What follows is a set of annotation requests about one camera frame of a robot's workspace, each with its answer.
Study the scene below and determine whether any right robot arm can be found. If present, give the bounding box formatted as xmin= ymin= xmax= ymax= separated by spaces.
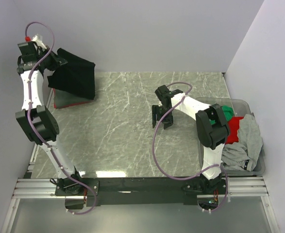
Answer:
xmin=151 ymin=85 xmax=230 ymax=194

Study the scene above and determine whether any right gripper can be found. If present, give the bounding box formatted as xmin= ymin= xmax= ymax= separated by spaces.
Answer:
xmin=152 ymin=104 xmax=174 ymax=130

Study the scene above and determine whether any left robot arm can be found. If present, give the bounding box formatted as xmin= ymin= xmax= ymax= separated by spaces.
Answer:
xmin=15 ymin=41 xmax=84 ymax=195

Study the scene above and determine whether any black base beam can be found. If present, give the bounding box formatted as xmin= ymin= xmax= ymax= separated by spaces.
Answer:
xmin=55 ymin=176 xmax=226 ymax=209

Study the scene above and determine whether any green t-shirt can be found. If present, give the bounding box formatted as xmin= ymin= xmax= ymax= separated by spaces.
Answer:
xmin=221 ymin=105 xmax=234 ymax=122

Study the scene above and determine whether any aluminium rail frame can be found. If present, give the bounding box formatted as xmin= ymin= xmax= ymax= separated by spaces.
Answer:
xmin=1 ymin=72 xmax=279 ymax=233

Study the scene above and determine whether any black t-shirt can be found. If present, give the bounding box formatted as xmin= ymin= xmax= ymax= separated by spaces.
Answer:
xmin=48 ymin=48 xmax=95 ymax=100

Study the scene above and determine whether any red t-shirt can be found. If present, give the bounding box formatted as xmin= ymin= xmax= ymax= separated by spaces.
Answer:
xmin=226 ymin=116 xmax=244 ymax=144

